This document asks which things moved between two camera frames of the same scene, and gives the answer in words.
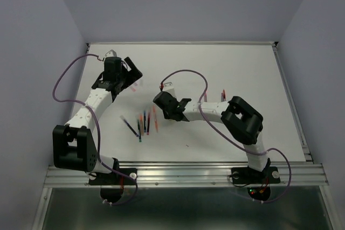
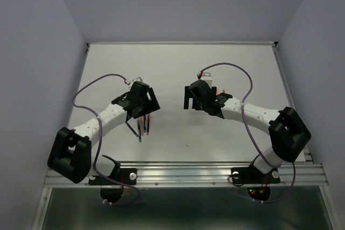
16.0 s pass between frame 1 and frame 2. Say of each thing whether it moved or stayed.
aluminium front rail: stayed
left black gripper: moved
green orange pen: stayed
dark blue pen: stayed
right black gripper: moved
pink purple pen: stayed
